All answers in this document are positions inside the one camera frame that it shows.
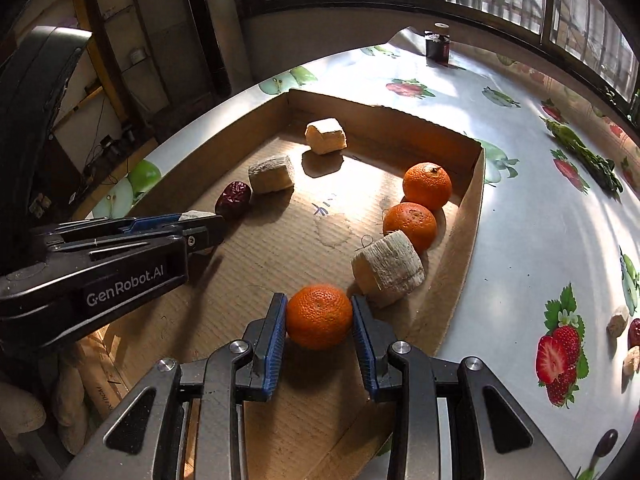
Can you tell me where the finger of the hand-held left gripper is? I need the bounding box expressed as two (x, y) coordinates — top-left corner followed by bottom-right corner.
(172, 216), (227, 261)
(119, 213), (183, 234)

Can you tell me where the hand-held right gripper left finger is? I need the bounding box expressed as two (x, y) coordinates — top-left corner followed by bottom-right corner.
(62, 293), (289, 480)

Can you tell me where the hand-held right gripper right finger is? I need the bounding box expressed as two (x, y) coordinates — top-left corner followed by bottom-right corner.
(351, 295), (572, 480)

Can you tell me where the large red dried date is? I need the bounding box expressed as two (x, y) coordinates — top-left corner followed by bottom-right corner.
(215, 180), (252, 219)

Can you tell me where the cardboard box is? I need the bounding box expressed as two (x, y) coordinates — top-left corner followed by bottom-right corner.
(75, 87), (487, 480)

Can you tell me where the large beige fibrous chunk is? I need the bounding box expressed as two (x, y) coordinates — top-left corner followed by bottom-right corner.
(351, 230), (426, 310)

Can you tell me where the orange tangerine with stem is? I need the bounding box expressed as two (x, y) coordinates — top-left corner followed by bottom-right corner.
(402, 162), (453, 212)

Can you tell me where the beige sack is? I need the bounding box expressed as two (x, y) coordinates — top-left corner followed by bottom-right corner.
(0, 382), (48, 441)
(52, 355), (93, 456)

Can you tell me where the wooden shelf unit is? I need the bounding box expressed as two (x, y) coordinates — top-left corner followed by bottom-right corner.
(50, 0), (236, 181)

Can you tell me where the dark purple plum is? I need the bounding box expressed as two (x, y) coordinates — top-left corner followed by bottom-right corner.
(597, 429), (620, 458)

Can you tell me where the green leafy vegetable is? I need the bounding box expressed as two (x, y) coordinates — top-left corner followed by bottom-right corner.
(542, 117), (625, 196)

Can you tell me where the small dark red jar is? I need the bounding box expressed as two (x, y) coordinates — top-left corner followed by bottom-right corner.
(425, 22), (452, 63)

